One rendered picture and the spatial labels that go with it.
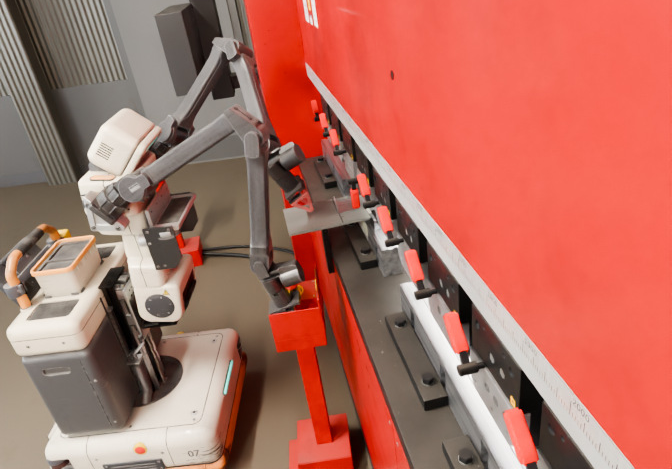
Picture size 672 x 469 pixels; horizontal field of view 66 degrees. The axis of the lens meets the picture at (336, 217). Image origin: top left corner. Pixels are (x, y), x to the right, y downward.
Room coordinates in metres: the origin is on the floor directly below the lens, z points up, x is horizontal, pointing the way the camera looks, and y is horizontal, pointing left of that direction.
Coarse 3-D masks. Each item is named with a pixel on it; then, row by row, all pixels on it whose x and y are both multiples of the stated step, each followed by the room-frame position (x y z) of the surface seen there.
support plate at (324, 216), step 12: (312, 204) 1.58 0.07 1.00; (324, 204) 1.57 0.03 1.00; (288, 216) 1.52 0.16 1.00; (300, 216) 1.51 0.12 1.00; (312, 216) 1.49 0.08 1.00; (324, 216) 1.48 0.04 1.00; (336, 216) 1.47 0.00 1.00; (348, 216) 1.46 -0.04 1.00; (360, 216) 1.44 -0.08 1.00; (288, 228) 1.44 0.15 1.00; (300, 228) 1.42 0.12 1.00; (312, 228) 1.41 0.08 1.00; (324, 228) 1.41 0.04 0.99
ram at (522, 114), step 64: (320, 0) 1.71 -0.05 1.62; (384, 0) 0.99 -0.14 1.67; (448, 0) 0.69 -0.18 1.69; (512, 0) 0.53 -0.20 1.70; (576, 0) 0.43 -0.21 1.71; (640, 0) 0.36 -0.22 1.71; (320, 64) 1.90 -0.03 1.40; (384, 64) 1.02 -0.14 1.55; (448, 64) 0.70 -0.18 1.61; (512, 64) 0.53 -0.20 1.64; (576, 64) 0.42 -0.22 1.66; (640, 64) 0.35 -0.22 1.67; (384, 128) 1.07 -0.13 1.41; (448, 128) 0.70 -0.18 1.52; (512, 128) 0.52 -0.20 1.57; (576, 128) 0.41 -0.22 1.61; (640, 128) 0.34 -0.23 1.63; (448, 192) 0.71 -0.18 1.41; (512, 192) 0.52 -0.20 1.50; (576, 192) 0.41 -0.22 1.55; (640, 192) 0.33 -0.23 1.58; (448, 256) 0.72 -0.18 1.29; (512, 256) 0.51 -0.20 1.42; (576, 256) 0.40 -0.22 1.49; (640, 256) 0.32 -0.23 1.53; (576, 320) 0.39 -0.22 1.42; (640, 320) 0.31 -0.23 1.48; (576, 384) 0.37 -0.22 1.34; (640, 384) 0.30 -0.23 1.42; (640, 448) 0.29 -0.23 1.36
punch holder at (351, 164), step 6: (342, 126) 1.59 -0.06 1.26; (342, 132) 1.61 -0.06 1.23; (348, 132) 1.51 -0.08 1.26; (348, 138) 1.51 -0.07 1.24; (348, 144) 1.52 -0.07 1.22; (354, 144) 1.47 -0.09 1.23; (348, 150) 1.54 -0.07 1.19; (354, 150) 1.47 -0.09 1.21; (348, 156) 1.53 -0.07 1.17; (354, 156) 1.47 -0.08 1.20; (348, 162) 1.55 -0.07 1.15; (354, 162) 1.47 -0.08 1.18; (348, 168) 1.56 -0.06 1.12; (354, 168) 1.47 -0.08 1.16; (354, 174) 1.47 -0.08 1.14
